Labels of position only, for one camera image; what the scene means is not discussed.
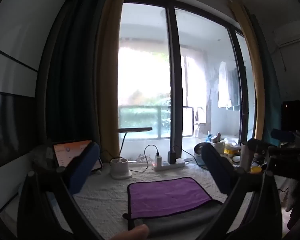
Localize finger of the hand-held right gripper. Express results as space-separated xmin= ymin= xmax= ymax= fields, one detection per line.
xmin=271 ymin=129 xmax=297 ymax=143
xmin=247 ymin=138 xmax=278 ymax=157

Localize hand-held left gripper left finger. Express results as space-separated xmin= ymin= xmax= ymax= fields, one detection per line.
xmin=17 ymin=141 xmax=101 ymax=240

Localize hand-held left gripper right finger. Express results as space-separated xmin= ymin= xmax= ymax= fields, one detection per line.
xmin=197 ymin=142 xmax=283 ymax=240

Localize purple towel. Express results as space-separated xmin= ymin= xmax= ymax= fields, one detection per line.
xmin=127 ymin=177 xmax=213 ymax=221

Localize grey towel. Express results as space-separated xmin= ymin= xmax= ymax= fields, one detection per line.
xmin=122 ymin=199 xmax=223 ymax=239

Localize white cardboard tube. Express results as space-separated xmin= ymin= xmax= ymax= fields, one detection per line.
xmin=241 ymin=141 xmax=252 ymax=171

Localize tablet with lit screen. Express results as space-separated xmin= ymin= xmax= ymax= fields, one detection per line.
xmin=52 ymin=139 xmax=103 ymax=175

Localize white jar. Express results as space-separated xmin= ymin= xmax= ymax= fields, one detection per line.
xmin=213 ymin=139 xmax=226 ymax=153

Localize yellow box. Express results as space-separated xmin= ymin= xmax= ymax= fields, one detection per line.
xmin=223 ymin=142 xmax=241 ymax=155

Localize white desk lamp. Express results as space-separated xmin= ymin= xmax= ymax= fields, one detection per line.
xmin=109 ymin=127 xmax=153 ymax=180

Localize white lace table cover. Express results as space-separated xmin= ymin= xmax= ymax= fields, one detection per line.
xmin=46 ymin=159 xmax=255 ymax=240

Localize white power strip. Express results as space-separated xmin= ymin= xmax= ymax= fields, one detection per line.
xmin=152 ymin=160 xmax=186 ymax=172

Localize white plastic container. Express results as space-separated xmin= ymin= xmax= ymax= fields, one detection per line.
xmin=193 ymin=107 xmax=207 ymax=138

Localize teal curtain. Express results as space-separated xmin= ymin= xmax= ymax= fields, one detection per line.
xmin=247 ymin=12 xmax=283 ymax=145

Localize clear crystal ornament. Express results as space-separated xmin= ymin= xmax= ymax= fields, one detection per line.
xmin=136 ymin=153 xmax=151 ymax=163

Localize hanging white garment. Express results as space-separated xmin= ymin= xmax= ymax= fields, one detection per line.
xmin=217 ymin=61 xmax=233 ymax=109

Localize yellow curtain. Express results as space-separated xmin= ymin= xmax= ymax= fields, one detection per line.
xmin=94 ymin=0 xmax=128 ymax=164
xmin=229 ymin=1 xmax=265 ymax=140

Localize dark green curtain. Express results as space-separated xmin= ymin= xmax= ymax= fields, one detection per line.
xmin=36 ymin=0 xmax=110 ymax=165

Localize white air conditioner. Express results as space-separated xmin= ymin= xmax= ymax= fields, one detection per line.
xmin=273 ymin=21 xmax=300 ymax=47

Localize black charging cable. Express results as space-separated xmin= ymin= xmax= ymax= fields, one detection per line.
xmin=129 ymin=144 xmax=160 ymax=173

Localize dark sliding door frame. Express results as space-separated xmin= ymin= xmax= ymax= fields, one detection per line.
xmin=121 ymin=0 xmax=257 ymax=164

